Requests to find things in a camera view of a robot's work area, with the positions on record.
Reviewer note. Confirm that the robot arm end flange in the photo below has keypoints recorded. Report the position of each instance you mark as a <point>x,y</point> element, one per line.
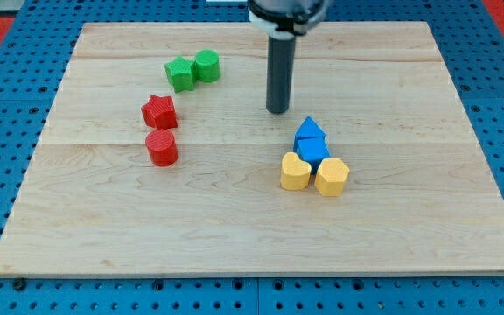
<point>286,19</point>

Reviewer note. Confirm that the red star block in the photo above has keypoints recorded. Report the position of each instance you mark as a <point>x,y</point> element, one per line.
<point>159,112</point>

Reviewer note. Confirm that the green star block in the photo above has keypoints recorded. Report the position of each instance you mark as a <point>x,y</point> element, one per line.
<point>181,74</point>

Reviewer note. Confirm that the yellow heart block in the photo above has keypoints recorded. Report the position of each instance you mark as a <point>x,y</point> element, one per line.
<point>295,173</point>

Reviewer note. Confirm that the blue cube block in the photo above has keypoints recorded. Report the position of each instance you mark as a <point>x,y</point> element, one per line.
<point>313,151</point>

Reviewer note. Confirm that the blue triangle block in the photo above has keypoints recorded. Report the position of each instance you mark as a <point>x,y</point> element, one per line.
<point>308,129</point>

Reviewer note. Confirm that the yellow hexagon block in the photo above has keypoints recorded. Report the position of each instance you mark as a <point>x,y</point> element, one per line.
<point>331,177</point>

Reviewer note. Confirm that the red cylinder block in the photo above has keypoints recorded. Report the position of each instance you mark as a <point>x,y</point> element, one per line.
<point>162,147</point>

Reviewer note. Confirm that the light wooden board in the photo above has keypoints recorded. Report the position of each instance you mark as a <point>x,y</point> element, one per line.
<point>419,200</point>

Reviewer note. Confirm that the green cylinder block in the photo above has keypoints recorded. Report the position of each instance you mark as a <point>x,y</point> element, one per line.
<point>208,65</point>

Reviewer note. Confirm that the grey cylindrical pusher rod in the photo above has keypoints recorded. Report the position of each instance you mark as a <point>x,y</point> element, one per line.
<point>280,64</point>

